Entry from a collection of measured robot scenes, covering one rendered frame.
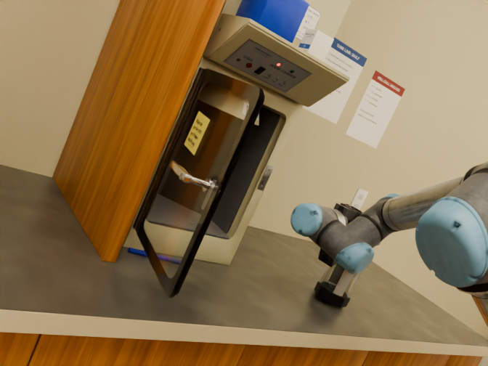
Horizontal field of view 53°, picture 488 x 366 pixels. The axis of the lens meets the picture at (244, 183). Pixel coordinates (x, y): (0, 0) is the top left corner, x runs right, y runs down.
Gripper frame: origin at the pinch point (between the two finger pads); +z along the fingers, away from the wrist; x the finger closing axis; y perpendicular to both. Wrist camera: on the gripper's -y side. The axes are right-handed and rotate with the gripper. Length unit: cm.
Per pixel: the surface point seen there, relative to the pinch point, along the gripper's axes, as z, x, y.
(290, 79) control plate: -39, 16, 29
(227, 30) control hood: -58, 22, 32
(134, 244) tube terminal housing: -54, 27, -20
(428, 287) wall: 158, 15, -29
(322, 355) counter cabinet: -15.5, -11.1, -29.1
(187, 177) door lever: -72, 3, 5
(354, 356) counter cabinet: -2.9, -14.5, -29.0
